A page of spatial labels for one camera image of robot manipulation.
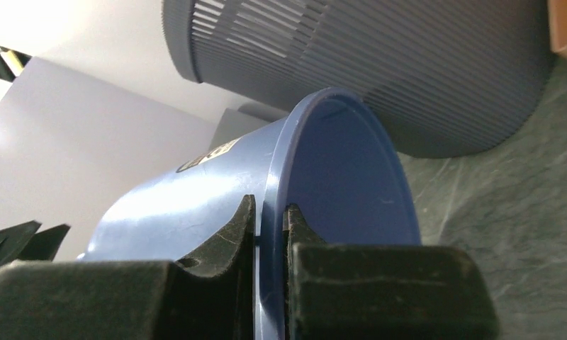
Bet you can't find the dark grey mesh basket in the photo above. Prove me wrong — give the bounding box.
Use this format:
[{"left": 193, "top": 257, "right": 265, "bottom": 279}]
[{"left": 161, "top": 1, "right": 554, "bottom": 158}]

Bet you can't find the blue plastic bucket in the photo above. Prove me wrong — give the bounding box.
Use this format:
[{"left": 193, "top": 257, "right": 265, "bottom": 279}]
[{"left": 82, "top": 88, "right": 421, "bottom": 339}]

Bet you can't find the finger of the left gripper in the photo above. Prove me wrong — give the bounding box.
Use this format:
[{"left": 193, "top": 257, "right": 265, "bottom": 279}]
[
  {"left": 0, "top": 220, "right": 41, "bottom": 266},
  {"left": 18, "top": 224, "right": 71, "bottom": 261}
]

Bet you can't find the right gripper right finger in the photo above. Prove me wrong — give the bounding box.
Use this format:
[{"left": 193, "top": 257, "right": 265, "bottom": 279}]
[{"left": 283, "top": 204, "right": 500, "bottom": 339}]

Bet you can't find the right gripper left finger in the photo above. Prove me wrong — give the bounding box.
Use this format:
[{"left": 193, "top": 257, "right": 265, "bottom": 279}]
[{"left": 0, "top": 195, "right": 256, "bottom": 339}]

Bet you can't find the light grey plastic bucket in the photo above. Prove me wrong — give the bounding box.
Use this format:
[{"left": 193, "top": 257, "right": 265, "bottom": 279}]
[{"left": 209, "top": 102, "right": 289, "bottom": 149}]

